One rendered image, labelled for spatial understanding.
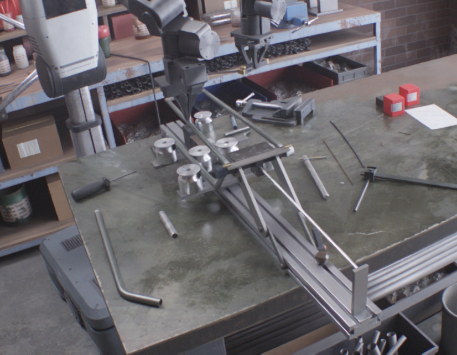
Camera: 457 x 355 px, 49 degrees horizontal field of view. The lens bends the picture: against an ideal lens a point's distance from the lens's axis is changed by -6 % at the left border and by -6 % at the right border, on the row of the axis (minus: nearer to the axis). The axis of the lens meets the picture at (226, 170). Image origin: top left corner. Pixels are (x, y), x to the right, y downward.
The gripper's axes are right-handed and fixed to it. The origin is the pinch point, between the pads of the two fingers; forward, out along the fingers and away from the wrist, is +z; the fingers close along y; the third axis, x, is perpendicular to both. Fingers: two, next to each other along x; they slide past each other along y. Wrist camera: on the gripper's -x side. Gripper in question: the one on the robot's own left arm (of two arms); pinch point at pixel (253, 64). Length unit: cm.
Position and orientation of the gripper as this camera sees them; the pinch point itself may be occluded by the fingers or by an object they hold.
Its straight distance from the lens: 145.0
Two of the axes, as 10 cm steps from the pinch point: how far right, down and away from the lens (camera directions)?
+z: 0.6, 8.4, 5.4
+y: -7.3, -3.3, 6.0
